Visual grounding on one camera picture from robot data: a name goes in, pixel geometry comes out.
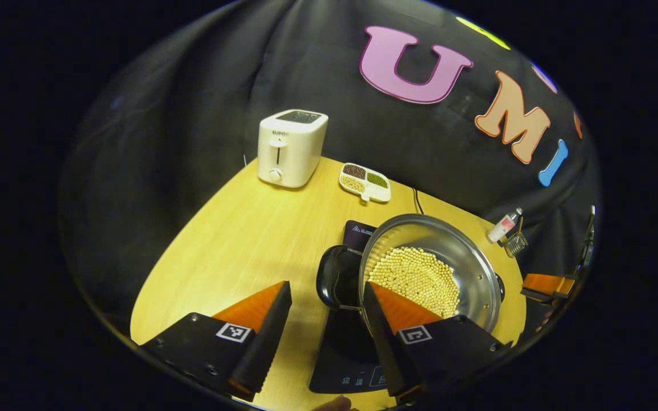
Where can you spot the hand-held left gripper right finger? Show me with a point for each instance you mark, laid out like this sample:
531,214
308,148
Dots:
386,348

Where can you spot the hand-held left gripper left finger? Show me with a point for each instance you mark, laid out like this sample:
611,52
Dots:
266,342

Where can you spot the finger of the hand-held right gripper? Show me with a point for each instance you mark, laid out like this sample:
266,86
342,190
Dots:
546,283

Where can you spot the black induction cooktop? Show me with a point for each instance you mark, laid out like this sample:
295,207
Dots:
346,348

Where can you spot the stainless steel pot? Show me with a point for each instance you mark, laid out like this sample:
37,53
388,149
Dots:
466,268

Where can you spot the wooden stick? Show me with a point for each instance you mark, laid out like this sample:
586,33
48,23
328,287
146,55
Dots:
520,224

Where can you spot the clear bottle with pink label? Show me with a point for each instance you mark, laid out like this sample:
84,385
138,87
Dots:
503,227

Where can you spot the pile of soybeans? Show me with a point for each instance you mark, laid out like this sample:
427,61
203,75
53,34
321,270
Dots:
414,274

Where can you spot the white divided bean dish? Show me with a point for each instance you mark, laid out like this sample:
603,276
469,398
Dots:
379,194

